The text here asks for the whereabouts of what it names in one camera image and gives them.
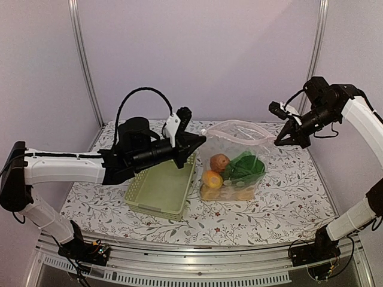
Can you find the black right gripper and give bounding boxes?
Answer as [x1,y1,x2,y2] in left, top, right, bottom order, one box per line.
[275,103,339,148]

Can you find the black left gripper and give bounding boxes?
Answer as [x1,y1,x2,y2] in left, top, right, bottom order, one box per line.
[131,132,206,170]

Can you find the brown bread roll toy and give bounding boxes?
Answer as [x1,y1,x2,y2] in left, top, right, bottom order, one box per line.
[209,154,230,173]

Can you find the orange yellow mango toy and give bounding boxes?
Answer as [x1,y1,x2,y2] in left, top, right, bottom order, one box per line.
[202,170,223,189]

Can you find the clear pink zip top bag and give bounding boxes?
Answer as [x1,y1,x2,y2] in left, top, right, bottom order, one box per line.
[199,120,275,201]

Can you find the green bok choy toy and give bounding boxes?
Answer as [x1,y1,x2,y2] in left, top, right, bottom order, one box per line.
[221,151,266,187]

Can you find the yellow lemon toy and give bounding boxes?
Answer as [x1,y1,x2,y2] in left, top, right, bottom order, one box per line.
[235,188,254,201]

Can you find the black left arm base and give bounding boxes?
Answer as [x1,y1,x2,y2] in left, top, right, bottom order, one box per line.
[58,239,111,266]

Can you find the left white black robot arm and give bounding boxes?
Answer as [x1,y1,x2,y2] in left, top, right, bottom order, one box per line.
[1,115,206,259]

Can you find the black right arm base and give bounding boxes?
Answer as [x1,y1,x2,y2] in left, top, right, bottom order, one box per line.
[288,239,341,267]

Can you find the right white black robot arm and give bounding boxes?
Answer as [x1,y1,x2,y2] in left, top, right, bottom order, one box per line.
[269,77,382,261]

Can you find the beige perforated plastic basket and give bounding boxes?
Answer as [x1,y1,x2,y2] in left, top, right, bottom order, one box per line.
[124,153,196,221]

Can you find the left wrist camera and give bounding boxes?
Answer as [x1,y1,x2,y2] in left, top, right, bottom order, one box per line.
[162,106,192,148]

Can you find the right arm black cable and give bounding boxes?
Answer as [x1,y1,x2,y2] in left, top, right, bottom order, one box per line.
[284,89,306,107]

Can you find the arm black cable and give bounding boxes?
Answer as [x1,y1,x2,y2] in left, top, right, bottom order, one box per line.
[284,89,306,107]
[113,87,175,147]

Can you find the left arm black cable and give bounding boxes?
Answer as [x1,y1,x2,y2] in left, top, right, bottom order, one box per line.
[113,87,175,147]

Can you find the aluminium front rail frame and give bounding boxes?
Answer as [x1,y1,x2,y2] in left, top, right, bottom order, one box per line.
[25,231,379,286]

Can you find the right aluminium frame post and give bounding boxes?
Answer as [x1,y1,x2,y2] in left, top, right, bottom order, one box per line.
[297,0,330,117]

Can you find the aluminium frame post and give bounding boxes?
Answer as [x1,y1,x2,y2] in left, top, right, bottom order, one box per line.
[67,0,105,128]
[297,0,330,117]

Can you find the left aluminium frame post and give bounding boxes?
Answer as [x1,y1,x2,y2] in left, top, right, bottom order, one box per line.
[67,0,105,128]

